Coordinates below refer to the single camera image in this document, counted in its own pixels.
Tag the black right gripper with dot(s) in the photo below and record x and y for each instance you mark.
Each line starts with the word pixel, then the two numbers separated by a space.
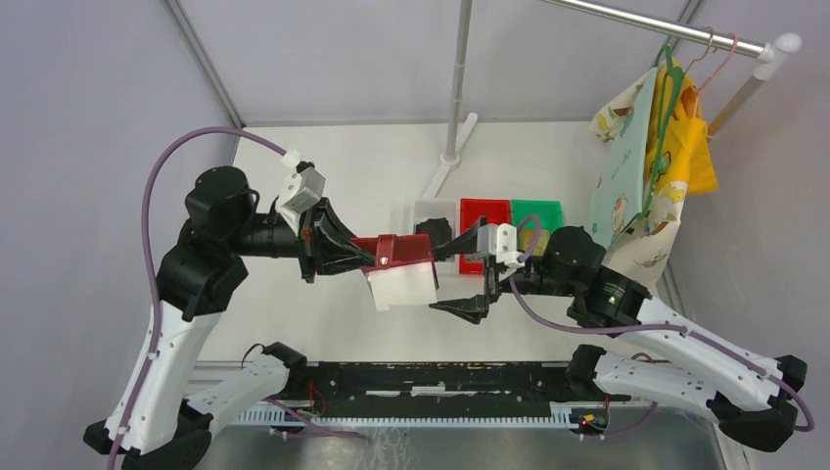
pixel 473 307

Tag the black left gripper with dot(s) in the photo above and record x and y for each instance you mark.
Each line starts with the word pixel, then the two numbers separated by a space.
pixel 318 253

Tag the red leather card holder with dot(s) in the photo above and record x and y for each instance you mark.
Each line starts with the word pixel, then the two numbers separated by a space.
pixel 402 271

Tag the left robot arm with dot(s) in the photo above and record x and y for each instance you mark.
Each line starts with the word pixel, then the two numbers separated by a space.
pixel 156 425

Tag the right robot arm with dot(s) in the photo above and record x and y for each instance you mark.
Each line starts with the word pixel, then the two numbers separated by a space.
pixel 752 398

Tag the black cards stack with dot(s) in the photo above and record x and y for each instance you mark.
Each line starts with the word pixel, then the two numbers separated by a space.
pixel 438 229

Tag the red plastic bin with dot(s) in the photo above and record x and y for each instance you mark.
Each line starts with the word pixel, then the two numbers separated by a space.
pixel 496 211

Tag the white plastic bin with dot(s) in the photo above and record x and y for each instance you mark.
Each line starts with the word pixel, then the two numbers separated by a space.
pixel 435 208

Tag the green plastic bin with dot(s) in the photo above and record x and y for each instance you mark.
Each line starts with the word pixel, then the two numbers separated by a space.
pixel 549 213

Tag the patterned cream cloth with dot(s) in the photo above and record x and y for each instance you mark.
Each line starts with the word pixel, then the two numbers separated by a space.
pixel 634 222

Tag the small circuit board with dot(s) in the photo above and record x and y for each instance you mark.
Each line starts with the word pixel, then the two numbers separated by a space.
pixel 592 424

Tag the yellow garment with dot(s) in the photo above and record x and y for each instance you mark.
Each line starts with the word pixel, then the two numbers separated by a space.
pixel 691 171

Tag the green hanger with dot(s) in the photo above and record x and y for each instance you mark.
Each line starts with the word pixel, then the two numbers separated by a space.
pixel 670 92

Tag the pink hanger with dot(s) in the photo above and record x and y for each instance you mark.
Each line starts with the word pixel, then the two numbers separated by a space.
pixel 699 90

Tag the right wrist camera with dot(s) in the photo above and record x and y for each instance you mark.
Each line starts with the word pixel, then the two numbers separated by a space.
pixel 501 242

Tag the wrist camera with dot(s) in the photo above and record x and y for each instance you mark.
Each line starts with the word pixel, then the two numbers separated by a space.
pixel 501 242
pixel 301 190

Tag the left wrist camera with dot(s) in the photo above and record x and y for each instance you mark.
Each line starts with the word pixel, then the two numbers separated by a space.
pixel 301 190

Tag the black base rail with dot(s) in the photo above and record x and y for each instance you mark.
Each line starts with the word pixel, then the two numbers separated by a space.
pixel 436 390

